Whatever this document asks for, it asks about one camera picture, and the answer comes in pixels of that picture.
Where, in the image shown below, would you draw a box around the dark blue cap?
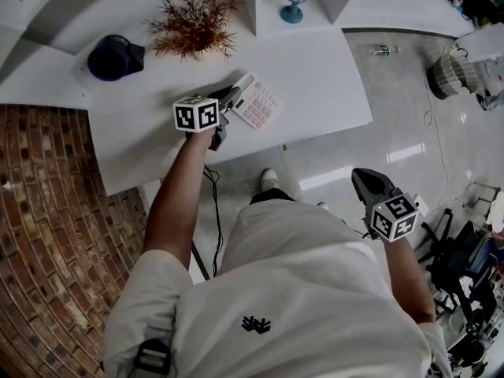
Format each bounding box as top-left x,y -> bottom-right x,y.
86,33 -> 146,82

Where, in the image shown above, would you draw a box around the white floor cable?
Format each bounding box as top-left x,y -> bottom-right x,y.
423,45 -> 453,213

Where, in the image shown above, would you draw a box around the white box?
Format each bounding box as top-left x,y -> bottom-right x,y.
456,24 -> 504,65

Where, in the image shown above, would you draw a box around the pink and white calculator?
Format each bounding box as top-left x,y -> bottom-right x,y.
231,72 -> 285,132

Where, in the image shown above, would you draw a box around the black office chair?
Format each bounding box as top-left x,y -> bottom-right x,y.
419,209 -> 504,365

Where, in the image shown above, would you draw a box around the clear plastic bottle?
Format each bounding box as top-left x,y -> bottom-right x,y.
369,44 -> 402,57

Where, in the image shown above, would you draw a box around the person's black trousers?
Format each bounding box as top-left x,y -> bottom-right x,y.
250,187 -> 296,205

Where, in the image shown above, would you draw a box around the blue table lamp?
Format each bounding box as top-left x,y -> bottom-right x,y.
280,0 -> 315,24

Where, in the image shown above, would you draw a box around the person's white shirt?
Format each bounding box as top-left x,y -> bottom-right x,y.
102,201 -> 454,378

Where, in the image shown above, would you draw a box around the brown artificial plant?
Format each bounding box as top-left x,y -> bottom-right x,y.
143,0 -> 243,62

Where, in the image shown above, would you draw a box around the white desk with drawers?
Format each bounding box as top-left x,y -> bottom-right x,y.
72,25 -> 374,197

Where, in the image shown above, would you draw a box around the grey backpack strap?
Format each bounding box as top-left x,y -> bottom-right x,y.
133,317 -> 174,377

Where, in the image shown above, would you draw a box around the person's left white shoe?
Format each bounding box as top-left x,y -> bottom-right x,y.
259,167 -> 280,192

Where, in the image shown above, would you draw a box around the white pleated waste basket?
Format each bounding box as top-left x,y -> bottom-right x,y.
427,51 -> 480,101

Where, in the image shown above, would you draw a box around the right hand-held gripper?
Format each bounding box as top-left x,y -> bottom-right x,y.
351,167 -> 419,243

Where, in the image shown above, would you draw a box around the person's right forearm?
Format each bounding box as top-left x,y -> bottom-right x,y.
380,234 -> 437,324

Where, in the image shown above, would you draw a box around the person's left forearm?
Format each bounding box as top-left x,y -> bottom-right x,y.
141,132 -> 212,275

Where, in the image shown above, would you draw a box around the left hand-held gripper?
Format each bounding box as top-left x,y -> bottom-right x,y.
172,85 -> 244,152

